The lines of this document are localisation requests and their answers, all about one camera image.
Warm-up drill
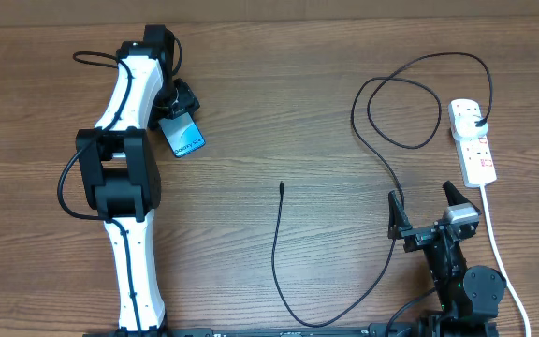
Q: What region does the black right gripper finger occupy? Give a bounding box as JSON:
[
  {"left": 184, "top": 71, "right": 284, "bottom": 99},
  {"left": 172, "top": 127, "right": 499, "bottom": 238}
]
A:
[
  {"left": 443, "top": 181, "right": 470, "bottom": 206},
  {"left": 388, "top": 191, "right": 413, "bottom": 237}
]

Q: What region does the Samsung Galaxy smartphone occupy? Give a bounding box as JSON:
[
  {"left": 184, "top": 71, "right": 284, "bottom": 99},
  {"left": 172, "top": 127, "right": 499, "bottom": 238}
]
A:
[{"left": 159, "top": 113, "right": 205, "bottom": 158}]

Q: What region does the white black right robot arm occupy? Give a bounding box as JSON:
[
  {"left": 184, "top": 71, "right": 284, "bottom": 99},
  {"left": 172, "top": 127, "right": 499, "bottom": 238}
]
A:
[{"left": 384, "top": 181, "right": 507, "bottom": 336}]

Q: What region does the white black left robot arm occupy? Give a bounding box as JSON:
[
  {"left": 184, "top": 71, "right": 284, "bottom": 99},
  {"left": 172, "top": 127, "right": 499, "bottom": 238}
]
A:
[{"left": 70, "top": 24, "right": 206, "bottom": 336}]

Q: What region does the white USB charger plug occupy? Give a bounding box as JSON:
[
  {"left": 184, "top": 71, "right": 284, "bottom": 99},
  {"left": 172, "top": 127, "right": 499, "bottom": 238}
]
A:
[{"left": 451, "top": 114, "right": 488, "bottom": 141}]

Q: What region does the white power extension strip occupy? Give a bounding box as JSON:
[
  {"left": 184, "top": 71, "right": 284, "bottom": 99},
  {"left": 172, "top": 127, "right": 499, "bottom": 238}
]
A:
[{"left": 448, "top": 98, "right": 497, "bottom": 188}]

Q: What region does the white power strip cord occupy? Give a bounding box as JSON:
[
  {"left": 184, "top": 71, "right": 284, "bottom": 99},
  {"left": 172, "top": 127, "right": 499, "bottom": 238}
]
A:
[{"left": 478, "top": 184, "right": 532, "bottom": 337}]

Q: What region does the black USB charging cable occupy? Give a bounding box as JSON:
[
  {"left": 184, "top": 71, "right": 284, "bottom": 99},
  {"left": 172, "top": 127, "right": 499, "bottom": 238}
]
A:
[{"left": 270, "top": 51, "right": 494, "bottom": 329}]

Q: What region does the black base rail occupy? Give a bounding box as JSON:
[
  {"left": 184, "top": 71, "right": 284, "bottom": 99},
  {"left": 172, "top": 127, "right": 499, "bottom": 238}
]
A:
[{"left": 81, "top": 322, "right": 500, "bottom": 337}]

